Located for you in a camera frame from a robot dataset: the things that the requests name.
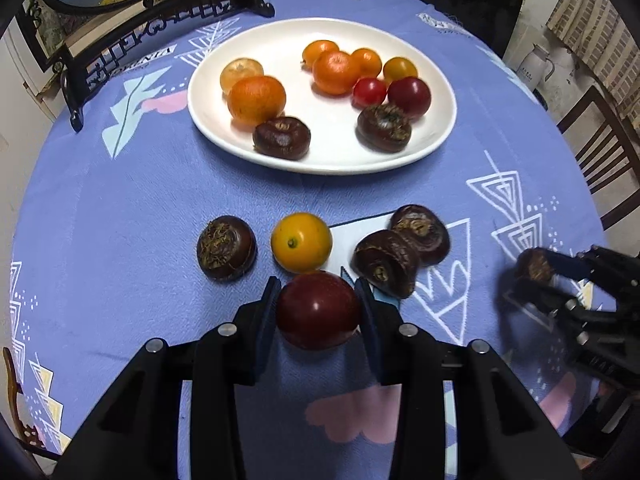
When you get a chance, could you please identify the blue printed tablecloth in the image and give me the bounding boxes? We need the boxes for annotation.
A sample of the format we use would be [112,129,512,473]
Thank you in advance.
[10,0,623,480]

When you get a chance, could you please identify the white thermos jug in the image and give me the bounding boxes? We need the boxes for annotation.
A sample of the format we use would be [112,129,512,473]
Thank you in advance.
[517,44,556,92]

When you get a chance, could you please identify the dark brown water chestnut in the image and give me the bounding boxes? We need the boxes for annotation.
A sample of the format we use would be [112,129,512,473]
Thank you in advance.
[514,248,557,283]
[196,215,258,282]
[252,116,312,162]
[351,230,421,300]
[356,104,413,153]
[389,204,451,267]

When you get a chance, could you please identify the small orange tangerine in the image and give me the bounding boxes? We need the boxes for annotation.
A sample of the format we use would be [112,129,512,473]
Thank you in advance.
[350,48,383,79]

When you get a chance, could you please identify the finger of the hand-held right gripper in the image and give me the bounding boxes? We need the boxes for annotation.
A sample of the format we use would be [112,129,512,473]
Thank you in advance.
[542,245,640,291]
[502,277,586,331]

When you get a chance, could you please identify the red cherry tomato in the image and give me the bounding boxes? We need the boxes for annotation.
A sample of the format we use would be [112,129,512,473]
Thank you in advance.
[352,77,389,110]

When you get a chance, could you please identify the black flat panel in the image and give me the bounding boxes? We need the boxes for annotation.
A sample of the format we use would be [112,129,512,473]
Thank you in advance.
[357,0,523,56]

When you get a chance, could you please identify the large orange tangerine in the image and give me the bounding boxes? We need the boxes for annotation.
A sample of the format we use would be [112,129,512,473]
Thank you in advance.
[227,75,287,127]

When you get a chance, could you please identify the dark red plum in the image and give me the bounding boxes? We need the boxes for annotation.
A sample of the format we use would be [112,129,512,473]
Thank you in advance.
[387,76,432,120]
[275,270,362,352]

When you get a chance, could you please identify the pale orange tangerine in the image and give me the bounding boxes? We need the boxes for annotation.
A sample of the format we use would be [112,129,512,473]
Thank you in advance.
[220,57,264,96]

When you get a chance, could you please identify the brick pattern cloth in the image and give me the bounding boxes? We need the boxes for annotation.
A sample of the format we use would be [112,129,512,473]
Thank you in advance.
[547,0,640,126]

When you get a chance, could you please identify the yellow tangerine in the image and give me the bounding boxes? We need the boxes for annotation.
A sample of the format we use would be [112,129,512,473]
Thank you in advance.
[382,57,419,83]
[270,212,334,275]

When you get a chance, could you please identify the brown carved wooden chair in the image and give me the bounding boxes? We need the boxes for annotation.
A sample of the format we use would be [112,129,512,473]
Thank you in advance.
[2,347,61,461]

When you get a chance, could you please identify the dark wooden chair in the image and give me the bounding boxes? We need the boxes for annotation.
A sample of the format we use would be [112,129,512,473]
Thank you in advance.
[556,85,640,231]

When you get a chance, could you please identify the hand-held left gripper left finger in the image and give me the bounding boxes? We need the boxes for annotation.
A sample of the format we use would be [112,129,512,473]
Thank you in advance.
[50,275,283,480]

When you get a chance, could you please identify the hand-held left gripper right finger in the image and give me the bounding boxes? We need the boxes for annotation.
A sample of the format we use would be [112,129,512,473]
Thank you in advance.
[353,279,583,480]

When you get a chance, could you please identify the white round plate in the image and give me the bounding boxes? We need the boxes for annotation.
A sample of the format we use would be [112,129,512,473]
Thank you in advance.
[187,18,457,176]

